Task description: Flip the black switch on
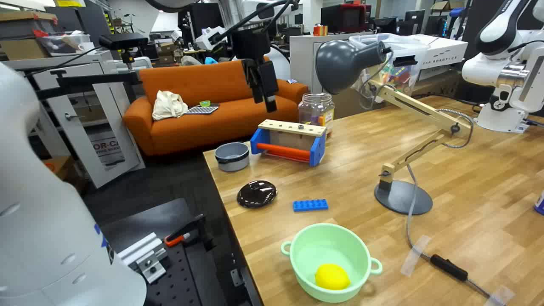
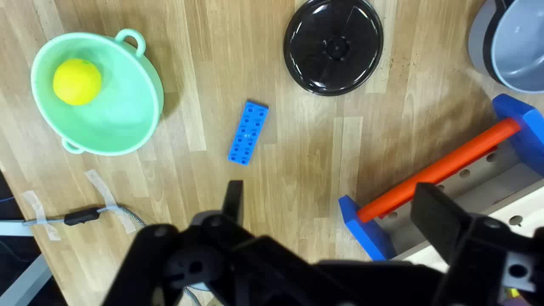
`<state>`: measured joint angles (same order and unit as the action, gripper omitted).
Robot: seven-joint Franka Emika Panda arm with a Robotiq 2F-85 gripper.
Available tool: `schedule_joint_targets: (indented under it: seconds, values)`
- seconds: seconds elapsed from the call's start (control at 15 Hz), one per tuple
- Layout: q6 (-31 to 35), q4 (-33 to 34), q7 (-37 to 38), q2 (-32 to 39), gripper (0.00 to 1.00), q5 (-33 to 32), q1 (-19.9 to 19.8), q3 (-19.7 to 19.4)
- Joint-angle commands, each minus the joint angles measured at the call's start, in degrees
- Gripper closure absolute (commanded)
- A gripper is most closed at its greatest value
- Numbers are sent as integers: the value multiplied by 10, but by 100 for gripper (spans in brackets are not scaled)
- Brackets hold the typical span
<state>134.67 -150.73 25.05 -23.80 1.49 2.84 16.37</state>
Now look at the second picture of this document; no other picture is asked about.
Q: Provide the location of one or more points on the grey cooking pot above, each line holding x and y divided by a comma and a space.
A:
505, 42

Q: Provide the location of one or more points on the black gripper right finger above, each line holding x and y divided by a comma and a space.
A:
442, 223

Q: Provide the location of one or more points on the blue wooden toy workbench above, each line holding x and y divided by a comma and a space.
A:
490, 167

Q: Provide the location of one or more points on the mint green bowl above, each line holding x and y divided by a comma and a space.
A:
99, 94

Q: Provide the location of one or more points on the clear tape strip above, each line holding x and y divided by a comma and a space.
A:
39, 218
109, 203

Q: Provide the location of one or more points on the yellow ball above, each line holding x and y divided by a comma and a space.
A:
76, 82

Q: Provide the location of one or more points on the blue toy brick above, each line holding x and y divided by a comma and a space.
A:
248, 132

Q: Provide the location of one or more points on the black pot lid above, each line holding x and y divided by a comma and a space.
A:
333, 47

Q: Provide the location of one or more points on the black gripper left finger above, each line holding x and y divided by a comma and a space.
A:
233, 201

